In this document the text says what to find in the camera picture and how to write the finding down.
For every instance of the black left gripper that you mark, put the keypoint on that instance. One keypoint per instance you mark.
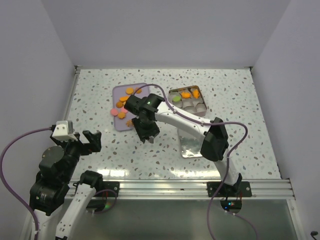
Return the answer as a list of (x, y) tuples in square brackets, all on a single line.
[(94, 146)]

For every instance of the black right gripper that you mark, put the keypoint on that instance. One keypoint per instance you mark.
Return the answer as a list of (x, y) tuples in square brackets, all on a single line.
[(152, 132)]

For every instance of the orange fish cookie hidden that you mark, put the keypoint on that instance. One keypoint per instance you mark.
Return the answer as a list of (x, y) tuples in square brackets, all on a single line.
[(185, 95)]

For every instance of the orange fish cookie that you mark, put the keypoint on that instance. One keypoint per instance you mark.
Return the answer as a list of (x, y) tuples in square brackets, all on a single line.
[(196, 93), (124, 98)]

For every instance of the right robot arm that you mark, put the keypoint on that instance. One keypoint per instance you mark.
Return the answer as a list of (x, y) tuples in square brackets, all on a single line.
[(212, 134)]

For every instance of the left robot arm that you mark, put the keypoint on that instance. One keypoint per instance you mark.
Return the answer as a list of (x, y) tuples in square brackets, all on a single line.
[(47, 195)]

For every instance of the swirl flower cookie bottom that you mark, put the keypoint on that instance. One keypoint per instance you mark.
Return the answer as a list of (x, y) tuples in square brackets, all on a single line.
[(129, 123)]

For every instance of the lilac plastic tray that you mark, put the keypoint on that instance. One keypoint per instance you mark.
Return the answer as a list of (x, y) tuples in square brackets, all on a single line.
[(120, 94)]

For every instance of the flower cookie left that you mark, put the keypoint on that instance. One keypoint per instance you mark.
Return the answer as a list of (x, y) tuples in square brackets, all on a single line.
[(121, 115)]

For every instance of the pink round cookie middle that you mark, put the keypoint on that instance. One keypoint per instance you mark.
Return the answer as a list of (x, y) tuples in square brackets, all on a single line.
[(123, 110)]

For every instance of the pink round cookie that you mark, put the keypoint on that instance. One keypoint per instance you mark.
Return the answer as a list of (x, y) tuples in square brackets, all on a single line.
[(114, 112), (123, 110)]

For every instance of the pink round cookie left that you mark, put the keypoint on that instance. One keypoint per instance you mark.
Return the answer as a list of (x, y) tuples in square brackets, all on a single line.
[(114, 112)]

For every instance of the swirl cookie left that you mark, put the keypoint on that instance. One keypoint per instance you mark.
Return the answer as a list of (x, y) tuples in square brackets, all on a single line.
[(119, 104)]

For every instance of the round dotted biscuit top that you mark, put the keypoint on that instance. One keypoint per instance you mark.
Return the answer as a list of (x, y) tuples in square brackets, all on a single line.
[(129, 91)]

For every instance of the silver tin lid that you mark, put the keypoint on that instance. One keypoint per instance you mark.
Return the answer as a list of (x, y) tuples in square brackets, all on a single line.
[(190, 146)]

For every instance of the pink cookie tin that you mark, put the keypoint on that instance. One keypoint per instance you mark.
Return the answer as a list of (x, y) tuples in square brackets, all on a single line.
[(191, 105)]

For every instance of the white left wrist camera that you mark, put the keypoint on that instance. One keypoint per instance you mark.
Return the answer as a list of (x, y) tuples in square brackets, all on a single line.
[(64, 131)]

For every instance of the aluminium front rail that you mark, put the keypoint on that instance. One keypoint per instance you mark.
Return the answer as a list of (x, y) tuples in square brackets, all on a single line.
[(199, 189)]

